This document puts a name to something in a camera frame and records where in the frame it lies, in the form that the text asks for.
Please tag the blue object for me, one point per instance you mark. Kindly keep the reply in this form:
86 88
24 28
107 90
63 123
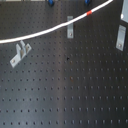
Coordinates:
87 1
51 2

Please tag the blue object top left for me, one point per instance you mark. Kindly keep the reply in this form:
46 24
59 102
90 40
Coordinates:
51 2

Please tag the left metal cable clip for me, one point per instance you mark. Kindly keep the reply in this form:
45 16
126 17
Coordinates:
22 50

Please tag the metal cable clip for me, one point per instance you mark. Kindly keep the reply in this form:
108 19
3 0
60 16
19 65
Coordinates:
22 50
70 33
121 38

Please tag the blue object top right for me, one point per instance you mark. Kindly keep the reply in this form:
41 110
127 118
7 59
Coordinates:
87 1

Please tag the middle metal cable clip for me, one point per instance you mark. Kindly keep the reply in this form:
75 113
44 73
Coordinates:
70 33

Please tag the right metal cable clip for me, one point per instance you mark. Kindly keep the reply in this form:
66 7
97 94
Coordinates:
121 38

